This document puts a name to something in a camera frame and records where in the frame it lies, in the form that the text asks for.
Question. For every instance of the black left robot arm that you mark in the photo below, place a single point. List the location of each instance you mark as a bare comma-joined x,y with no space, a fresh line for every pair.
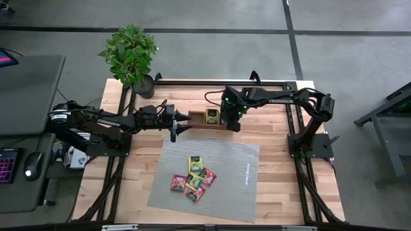
109,122

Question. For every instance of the red strawberry tea sachet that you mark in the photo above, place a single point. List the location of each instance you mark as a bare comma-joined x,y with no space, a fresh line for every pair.
195,194
178,183
208,176

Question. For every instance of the backlit black keyboard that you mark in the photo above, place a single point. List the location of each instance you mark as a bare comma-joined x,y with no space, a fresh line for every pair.
9,165

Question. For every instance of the black plant pot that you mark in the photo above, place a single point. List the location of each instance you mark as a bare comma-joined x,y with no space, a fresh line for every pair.
144,88

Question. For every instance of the wooden three-compartment tray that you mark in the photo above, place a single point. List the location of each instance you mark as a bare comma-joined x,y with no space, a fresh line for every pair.
196,119

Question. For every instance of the lemon lime tea sachet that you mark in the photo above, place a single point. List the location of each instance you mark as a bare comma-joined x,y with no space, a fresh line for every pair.
195,164
193,182
212,116

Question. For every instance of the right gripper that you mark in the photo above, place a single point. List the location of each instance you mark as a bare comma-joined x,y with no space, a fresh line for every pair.
232,110

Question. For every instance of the grey woven placemat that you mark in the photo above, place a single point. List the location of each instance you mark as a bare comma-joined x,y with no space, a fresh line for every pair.
231,192

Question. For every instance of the black aluminium table frame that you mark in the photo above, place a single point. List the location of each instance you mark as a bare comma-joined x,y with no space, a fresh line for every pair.
192,82

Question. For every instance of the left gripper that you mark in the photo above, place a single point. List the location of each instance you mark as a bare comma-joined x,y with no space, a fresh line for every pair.
167,114

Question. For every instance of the dark metal cart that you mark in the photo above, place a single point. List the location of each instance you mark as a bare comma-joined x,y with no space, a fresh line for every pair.
385,128

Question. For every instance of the white box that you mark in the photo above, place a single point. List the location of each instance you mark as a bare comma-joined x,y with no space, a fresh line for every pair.
78,158

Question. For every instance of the grey desk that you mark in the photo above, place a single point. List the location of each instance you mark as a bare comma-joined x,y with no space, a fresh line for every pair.
29,93

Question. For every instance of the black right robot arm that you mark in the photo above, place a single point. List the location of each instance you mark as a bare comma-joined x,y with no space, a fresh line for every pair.
279,96

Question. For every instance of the silver frame bracket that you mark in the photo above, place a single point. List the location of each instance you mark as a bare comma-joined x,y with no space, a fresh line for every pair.
118,227
298,228

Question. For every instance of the black computer mouse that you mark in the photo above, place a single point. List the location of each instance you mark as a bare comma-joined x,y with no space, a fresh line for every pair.
32,165

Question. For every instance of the dark tablet screen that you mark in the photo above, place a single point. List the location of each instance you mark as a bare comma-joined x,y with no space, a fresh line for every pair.
7,59

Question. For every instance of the green leafy plant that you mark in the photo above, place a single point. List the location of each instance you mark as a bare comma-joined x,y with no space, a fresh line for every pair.
128,54

